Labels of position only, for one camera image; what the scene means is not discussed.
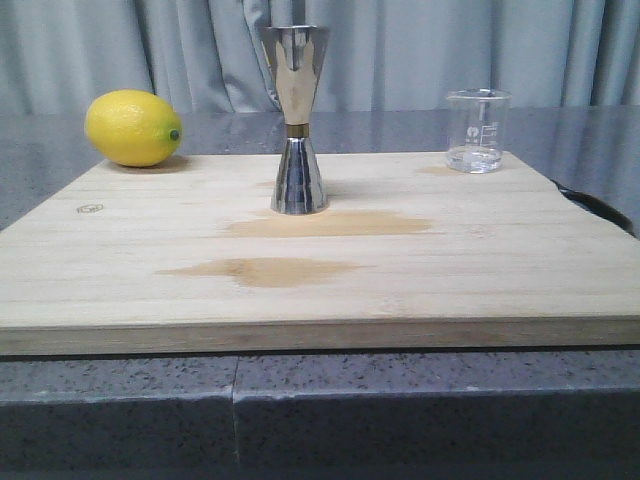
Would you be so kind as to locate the steel double jigger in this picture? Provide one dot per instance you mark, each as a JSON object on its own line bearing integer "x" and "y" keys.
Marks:
{"x": 295, "y": 56}

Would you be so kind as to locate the clear glass measuring beaker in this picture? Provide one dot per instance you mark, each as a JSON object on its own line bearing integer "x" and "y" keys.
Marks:
{"x": 476, "y": 129}

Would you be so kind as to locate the light wooden cutting board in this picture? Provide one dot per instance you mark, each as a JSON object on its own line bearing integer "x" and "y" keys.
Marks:
{"x": 189, "y": 257}

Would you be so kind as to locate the yellow lemon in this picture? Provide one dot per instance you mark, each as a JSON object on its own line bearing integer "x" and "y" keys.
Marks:
{"x": 133, "y": 128}

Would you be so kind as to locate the grey curtain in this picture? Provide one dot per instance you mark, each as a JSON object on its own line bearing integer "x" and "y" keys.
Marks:
{"x": 206, "y": 56}

